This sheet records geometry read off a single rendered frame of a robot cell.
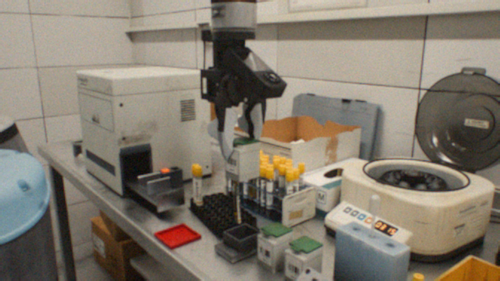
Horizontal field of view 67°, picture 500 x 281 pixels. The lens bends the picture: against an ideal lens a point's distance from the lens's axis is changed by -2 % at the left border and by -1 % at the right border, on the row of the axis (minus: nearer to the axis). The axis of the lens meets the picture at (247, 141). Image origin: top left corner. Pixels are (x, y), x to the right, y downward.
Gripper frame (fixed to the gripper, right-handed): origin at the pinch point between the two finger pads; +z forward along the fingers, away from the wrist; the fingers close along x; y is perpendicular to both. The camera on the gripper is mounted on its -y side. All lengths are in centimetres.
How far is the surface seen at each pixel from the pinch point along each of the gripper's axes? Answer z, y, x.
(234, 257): 17.9, -2.7, 4.2
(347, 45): -18, 19, -57
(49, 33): -24, 169, -13
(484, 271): 10.4, -36.1, -10.4
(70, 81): 1, 169, -20
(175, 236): 18.9, 12.3, 7.2
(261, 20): -26, 53, -53
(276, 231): 12.4, -8.1, -0.6
